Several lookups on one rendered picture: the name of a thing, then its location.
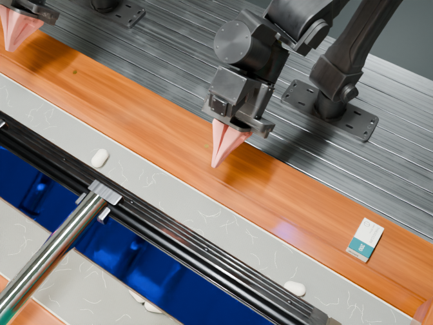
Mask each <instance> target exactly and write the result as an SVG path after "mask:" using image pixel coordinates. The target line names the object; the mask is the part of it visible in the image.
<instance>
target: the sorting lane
mask: <svg viewBox="0 0 433 325"><path fill-rule="evenodd" d="M0 110H1V111H2V112H4V113H6V114H7V115H9V116H10V117H12V118H14V119H15V120H17V121H19V122H20V123H22V124H24V125H25V126H27V127H29V128H30V129H31V130H33V131H35V132H36V133H38V134H39V135H41V136H43V137H44V138H46V139H48V140H49V141H51V142H52V143H54V144H56V145H57V146H59V147H60V148H62V149H63V150H65V151H67V152H68V153H70V154H72V155H73V156H75V157H76V158H78V159H80V160H81V161H82V162H84V163H86V164H87V165H89V166H91V167H92V168H94V169H96V170H97V171H98V172H101V173H102V174H103V175H105V176H107V177H108V178H110V179H111V180H113V181H115V182H116V183H118V184H119V185H121V186H123V187H124V188H126V189H127V190H129V191H131V192H132V193H134V194H135V195H137V196H139V197H140V198H142V199H144V200H145V201H147V202H148V203H150V204H152V205H153V206H154V207H156V208H158V209H159V210H161V211H163V212H164V213H166V214H168V215H169V216H170V217H172V218H174V219H175V220H177V221H178V222H180V223H182V224H183V225H185V226H187V227H188V228H190V229H192V230H193V231H195V232H197V233H198V234H199V235H201V236H203V237H204V238H206V239H207V240H209V241H211V242H212V243H214V244H216V245H217V246H219V247H220V248H222V249H223V250H225V251H227V252H228V253H230V254H231V255H233V256H235V257H236V258H238V259H240V260H241V261H243V262H244V263H246V264H248V265H249V266H250V267H252V268H254V269H255V270H257V271H259V272H260V273H262V274H264V275H265V276H266V277H269V278H270V279H271V280H273V281H275V282H276V283H278V284H279V285H281V286H283V287H284V284H285V283H286V282H288V281H293V282H297V283H300V284H303V285H304V286H305V289H306V291H305V294H304V295H302V296H299V297H300V298H302V299H303V300H305V301H307V302H308V303H310V304H312V305H313V306H315V307H316V308H318V309H319V310H321V311H323V312H324V313H326V314H328V316H329V318H331V317H332V318H333V319H335V320H337V321H338V322H340V323H342V325H410V323H411V321H412V318H411V317H409V316H408V315H406V314H404V313H403V312H401V311H400V310H398V309H396V308H395V307H393V306H391V305H390V304H387V303H386V302H384V301H383V300H381V299H379V298H377V297H376V296H374V295H373V294H371V293H369V292H368V291H366V290H364V289H363V288H361V287H359V286H357V285H356V284H354V283H353V282H351V281H349V280H347V279H346V278H344V277H342V276H341V275H339V274H337V273H336V272H334V271H332V270H330V269H329V268H327V267H326V266H324V265H323V264H320V263H319V262H317V261H316V260H314V259H312V258H310V257H309V256H307V255H306V254H304V253H302V252H300V251H299V250H297V249H296V248H293V247H292V246H290V245H288V244H287V243H285V242H284V241H282V240H280V239H279V238H277V237H275V236H274V235H272V234H270V233H269V232H267V231H265V230H263V229H261V228H260V227H258V226H257V225H255V224H253V223H252V222H250V221H248V220H247V219H245V218H243V217H242V216H240V215H238V214H237V213H235V212H233V211H231V210H230V209H228V208H226V207H225V206H223V205H221V204H220V203H218V202H216V201H214V200H213V199H211V198H210V197H208V196H207V195H204V194H203V193H201V192H200V191H198V190H196V189H194V188H193V187H191V186H190V185H188V184H186V183H184V182H183V181H181V180H180V179H178V178H176V177H174V176H173V175H171V174H170V173H168V172H166V171H164V170H163V169H161V168H159V167H158V166H156V165H154V164H153V163H151V162H149V161H147V160H146V159H144V158H143V157H141V156H139V155H137V154H136V153H134V152H132V151H131V150H129V149H127V148H126V147H124V146H123V145H121V144H119V143H117V142H115V141H114V140H112V139H110V138H109V137H107V136H105V135H104V134H102V133H100V132H99V131H97V130H96V129H94V128H92V127H91V126H88V125H87V124H85V123H84V122H82V121H80V120H78V119H77V118H75V117H74V116H72V115H70V114H68V113H67V112H65V111H64V110H62V109H60V108H58V107H57V106H55V105H54V104H52V103H50V102H48V101H47V100H45V99H43V98H42V97H40V96H38V95H37V94H35V93H33V92H31V91H30V90H28V89H27V88H25V87H23V86H21V85H20V84H18V83H16V82H15V81H13V80H11V79H10V78H8V77H7V76H5V75H3V74H1V73H0ZM100 149H105V150H107V152H108V158H107V159H106V160H105V162H104V163H103V164H102V166H100V167H98V168H96V167H94V166H93V165H92V164H91V160H92V158H93V156H94V155H95V154H96V153H97V152H98V150H100ZM49 236H50V234H49V233H47V232H46V231H44V230H43V229H42V228H40V227H38V225H36V224H34V223H33V222H32V221H30V220H29V219H27V218H26V217H24V216H23V215H21V214H20V213H19V212H17V211H16V210H14V209H13V208H11V207H10V206H9V205H7V204H6V203H4V202H3V201H2V200H0V274H1V275H2V276H3V277H5V278H6V279H7V280H9V281H10V279H11V278H12V277H13V276H14V275H15V274H16V273H17V272H18V271H19V270H20V269H21V267H22V266H23V265H24V264H25V263H26V261H27V260H28V259H29V258H30V257H31V256H32V255H33V254H34V253H35V252H36V251H37V249H38V248H39V247H40V246H41V245H42V243H43V242H44V241H45V240H46V239H47V238H48V237H49ZM32 299H33V300H35V301H36V302H38V303H39V304H40V305H41V306H43V307H44V308H46V309H47V310H48V311H50V312H51V313H53V314H54V315H55V316H56V317H58V318H59V319H60V320H62V321H63V322H64V323H65V324H67V325H179V324H178V323H176V322H175V321H174V320H171V319H170V318H169V317H168V316H167V315H165V314H163V313H156V312H152V311H148V310H147V309H146V308H145V302H137V301H136V299H135V298H134V297H133V295H132V294H131V293H130V292H129V289H127V288H126V287H125V286H123V285H122V284H121V283H119V282H117V281H116V280H115V279H113V278H112V277H110V276H109V275H108V274H106V273H104V272H103V271H102V270H100V269H99V268H98V267H96V266H95V265H93V264H92V263H90V262H89V261H87V260H86V259H85V258H83V257H81V256H80V255H79V254H78V253H76V252H74V251H72V252H71V254H69V256H68V257H67V258H66V259H65V260H64V262H63V263H62V264H61V265H60V266H59V267H58V268H57V270H56V271H55V272H54V273H53V275H52V276H51V277H50V278H49V279H48V280H47V281H46V283H45V284H44V285H43V286H42V288H41V289H40V290H39V291H38V292H37V293H36V294H35V295H34V297H33V298H32Z"/></svg>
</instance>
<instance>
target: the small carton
mask: <svg viewBox="0 0 433 325"><path fill-rule="evenodd" d="M383 231H384V228H382V227H381V226H379V225H377V224H375V223H374V222H372V221H370V220H368V219H366V218H364V219H363V220H362V222H361V224H360V226H359V228H358V229H357V231H356V233H355V234H354V237H353V238H352V240H351V242H350V244H349V245H348V247H347V249H346V252H348V253H350V254H351V255H353V256H355V257H357V258H359V259H360V260H362V261H363V262H367V260H368V259H369V257H370V255H371V253H372V251H373V249H374V247H375V246H376V244H377V242H378V240H379V238H380V236H381V234H382V233H383Z"/></svg>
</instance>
